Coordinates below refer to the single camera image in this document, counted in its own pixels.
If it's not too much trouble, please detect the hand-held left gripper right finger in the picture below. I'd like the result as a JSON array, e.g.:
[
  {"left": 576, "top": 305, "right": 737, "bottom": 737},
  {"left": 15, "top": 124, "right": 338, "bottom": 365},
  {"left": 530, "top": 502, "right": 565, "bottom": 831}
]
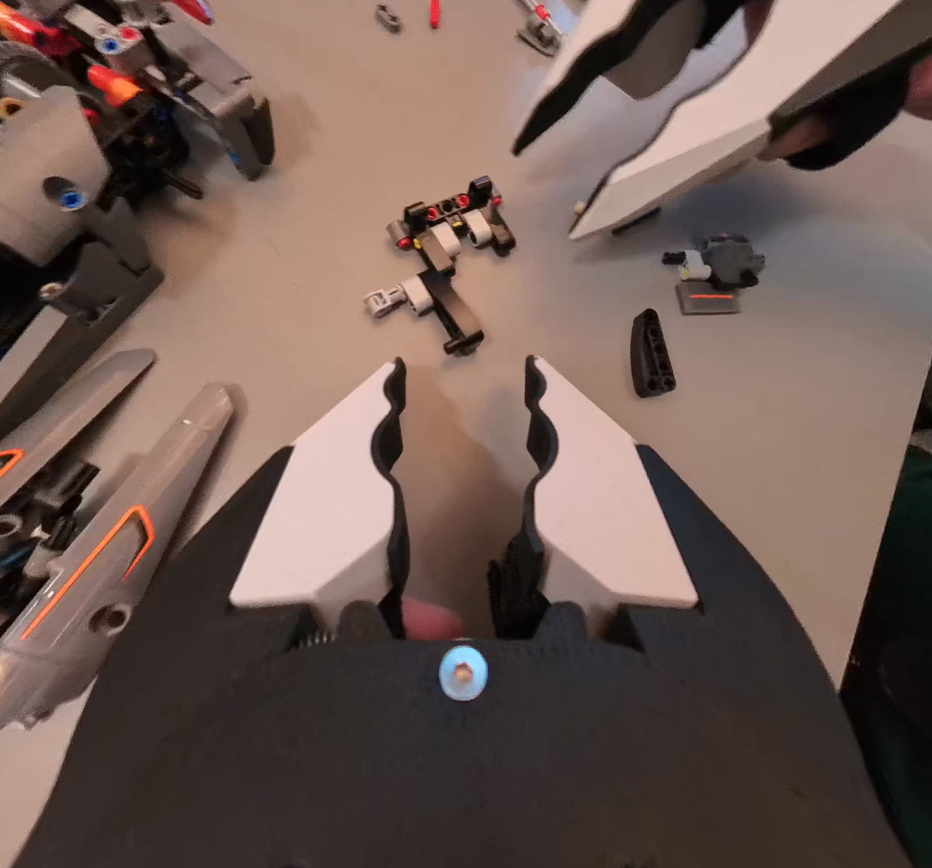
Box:
[{"left": 523, "top": 355, "right": 701, "bottom": 610}]

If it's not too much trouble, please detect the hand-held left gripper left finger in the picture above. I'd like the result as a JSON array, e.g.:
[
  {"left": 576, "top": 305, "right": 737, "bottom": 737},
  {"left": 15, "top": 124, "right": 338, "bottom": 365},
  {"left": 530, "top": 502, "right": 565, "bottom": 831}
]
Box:
[{"left": 228, "top": 358, "right": 410, "bottom": 610}]

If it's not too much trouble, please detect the black beam white connector lego assembly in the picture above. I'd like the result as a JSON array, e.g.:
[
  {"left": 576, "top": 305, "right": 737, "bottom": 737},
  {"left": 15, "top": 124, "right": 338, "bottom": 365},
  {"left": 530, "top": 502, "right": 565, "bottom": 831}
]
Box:
[{"left": 364, "top": 272, "right": 485, "bottom": 358}]

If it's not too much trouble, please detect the black frame red pins lego assembly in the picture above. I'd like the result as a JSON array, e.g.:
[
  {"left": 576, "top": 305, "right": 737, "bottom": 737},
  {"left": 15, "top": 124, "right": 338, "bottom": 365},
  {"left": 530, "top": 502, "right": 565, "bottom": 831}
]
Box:
[{"left": 386, "top": 176, "right": 518, "bottom": 275}]

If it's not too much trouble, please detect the black curved lego panel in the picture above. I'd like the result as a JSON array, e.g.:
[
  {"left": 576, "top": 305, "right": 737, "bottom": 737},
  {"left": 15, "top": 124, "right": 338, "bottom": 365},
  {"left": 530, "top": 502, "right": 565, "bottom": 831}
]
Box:
[{"left": 630, "top": 309, "right": 678, "bottom": 399}]

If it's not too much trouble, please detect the grey orange-striped lego assembly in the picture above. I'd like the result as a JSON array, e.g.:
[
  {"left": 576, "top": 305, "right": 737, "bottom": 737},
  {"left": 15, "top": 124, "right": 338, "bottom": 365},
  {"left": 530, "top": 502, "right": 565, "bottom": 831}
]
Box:
[{"left": 661, "top": 233, "right": 766, "bottom": 317}]

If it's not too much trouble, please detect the lego technic car model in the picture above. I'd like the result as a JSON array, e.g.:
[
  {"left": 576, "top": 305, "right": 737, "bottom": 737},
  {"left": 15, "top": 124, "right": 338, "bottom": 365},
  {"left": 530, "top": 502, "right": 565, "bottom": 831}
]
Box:
[{"left": 0, "top": 0, "right": 278, "bottom": 731}]

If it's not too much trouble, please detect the person's right hand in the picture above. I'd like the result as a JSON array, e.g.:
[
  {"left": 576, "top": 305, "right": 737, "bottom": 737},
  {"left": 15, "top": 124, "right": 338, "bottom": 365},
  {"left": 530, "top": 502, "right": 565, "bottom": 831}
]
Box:
[{"left": 759, "top": 56, "right": 932, "bottom": 161}]

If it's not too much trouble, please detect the grey axle red bush assembly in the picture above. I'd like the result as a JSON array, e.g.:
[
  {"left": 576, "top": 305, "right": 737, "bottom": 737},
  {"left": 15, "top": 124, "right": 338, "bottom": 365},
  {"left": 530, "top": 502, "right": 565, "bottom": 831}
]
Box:
[{"left": 506, "top": 0, "right": 563, "bottom": 57}]

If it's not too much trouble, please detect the dark green cloth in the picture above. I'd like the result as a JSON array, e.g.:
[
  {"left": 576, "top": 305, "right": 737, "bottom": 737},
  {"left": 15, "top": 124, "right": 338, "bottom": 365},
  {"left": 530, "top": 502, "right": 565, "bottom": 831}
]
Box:
[{"left": 837, "top": 366, "right": 932, "bottom": 868}]

